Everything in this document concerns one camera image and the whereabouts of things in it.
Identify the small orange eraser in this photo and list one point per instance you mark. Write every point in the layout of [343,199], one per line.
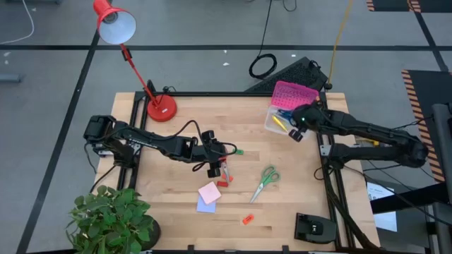
[230,178]

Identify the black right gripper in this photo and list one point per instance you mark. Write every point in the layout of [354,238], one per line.
[305,118]

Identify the orange eraser black print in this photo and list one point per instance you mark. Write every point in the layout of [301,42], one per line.
[248,219]

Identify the black stand beam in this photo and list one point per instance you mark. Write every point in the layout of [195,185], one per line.
[406,199]

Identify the black aluminium table frame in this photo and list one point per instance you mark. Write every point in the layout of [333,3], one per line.
[247,94]

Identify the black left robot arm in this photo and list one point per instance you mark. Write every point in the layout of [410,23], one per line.
[155,144]

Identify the lavender sticky note pad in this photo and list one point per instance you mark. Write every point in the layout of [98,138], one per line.
[205,209]

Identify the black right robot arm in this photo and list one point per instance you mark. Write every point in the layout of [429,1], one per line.
[370,130]

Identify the black keyboard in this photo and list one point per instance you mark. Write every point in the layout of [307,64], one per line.
[296,75]

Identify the pink sticky note pad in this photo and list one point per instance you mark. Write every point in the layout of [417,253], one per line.
[209,193]

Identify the black hazard-striped floor mat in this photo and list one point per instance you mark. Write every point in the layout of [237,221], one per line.
[388,4]
[434,4]
[429,91]

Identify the grey metal post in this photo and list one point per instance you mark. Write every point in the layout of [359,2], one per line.
[443,141]

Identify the white paper sheet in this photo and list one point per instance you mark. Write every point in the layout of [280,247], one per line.
[378,192]

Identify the red eraser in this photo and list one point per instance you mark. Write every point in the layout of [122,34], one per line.
[222,183]

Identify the grey floor bar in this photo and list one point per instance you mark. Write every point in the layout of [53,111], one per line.
[8,78]

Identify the red desk lamp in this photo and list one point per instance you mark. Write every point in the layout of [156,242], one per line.
[162,109]

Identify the green eraser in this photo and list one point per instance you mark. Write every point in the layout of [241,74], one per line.
[239,152]

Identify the grey metal base plate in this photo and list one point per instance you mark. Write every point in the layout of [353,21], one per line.
[325,150]

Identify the yellow highlighter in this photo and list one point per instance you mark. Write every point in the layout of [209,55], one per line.
[280,123]

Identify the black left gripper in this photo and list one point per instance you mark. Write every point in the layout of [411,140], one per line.
[212,153]

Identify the green potted plant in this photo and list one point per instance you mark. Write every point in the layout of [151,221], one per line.
[109,218]

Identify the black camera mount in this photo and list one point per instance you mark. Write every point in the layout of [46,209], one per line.
[314,229]

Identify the clear pencil box pink lid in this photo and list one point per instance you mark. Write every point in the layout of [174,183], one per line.
[293,93]

